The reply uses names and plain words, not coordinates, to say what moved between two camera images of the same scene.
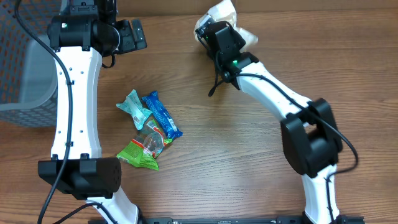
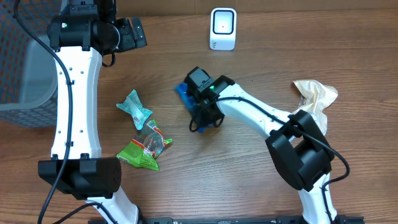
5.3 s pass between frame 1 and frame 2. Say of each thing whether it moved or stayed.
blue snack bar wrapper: moved
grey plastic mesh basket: stayed
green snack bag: stayed
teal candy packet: stayed
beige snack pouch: moved
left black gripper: stayed
